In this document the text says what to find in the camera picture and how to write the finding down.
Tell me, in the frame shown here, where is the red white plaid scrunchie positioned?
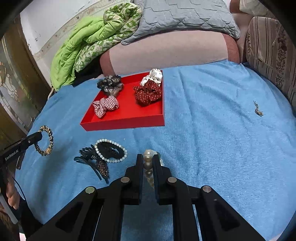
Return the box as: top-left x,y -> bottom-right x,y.
92,95 -> 119,118

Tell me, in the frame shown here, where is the white pearl bracelet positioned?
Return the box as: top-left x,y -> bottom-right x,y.
94,138 -> 129,163

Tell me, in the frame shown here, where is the red tray box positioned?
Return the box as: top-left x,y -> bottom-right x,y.
80,72 -> 165,131

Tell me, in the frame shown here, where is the grey quilted pillow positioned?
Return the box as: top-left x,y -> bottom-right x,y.
121,1 -> 240,45

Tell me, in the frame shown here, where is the grey black scrunchie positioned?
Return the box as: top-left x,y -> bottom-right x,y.
97,74 -> 124,97

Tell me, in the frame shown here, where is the white dotted scrunchie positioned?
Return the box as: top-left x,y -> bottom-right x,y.
140,68 -> 163,87

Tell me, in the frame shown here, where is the small metal chain trinket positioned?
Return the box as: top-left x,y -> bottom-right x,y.
253,101 -> 264,117

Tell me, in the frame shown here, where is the person left hand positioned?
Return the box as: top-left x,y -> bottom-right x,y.
6,177 -> 20,210

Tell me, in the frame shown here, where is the blue towel blanket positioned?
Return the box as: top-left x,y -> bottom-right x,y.
16,61 -> 295,240

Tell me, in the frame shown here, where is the ornate glass door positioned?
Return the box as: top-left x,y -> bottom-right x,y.
0,34 -> 50,140

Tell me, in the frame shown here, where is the gold beaded bracelet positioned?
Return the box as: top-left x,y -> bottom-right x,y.
33,125 -> 54,157

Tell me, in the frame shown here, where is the pink bolster cushion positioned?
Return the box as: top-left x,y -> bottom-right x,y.
100,30 -> 240,76

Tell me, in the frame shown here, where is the black hair claw clip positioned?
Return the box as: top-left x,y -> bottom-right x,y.
74,140 -> 127,184

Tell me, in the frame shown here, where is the white patterned cloth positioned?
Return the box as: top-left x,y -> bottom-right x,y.
239,0 -> 270,16

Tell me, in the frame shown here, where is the dark red dotted scrunchie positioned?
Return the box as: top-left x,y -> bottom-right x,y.
133,80 -> 163,106

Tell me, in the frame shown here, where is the green quilt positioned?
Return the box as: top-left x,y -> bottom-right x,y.
50,3 -> 142,91

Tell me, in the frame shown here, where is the striped floral cushion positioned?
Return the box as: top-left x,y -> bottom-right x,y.
245,16 -> 295,108

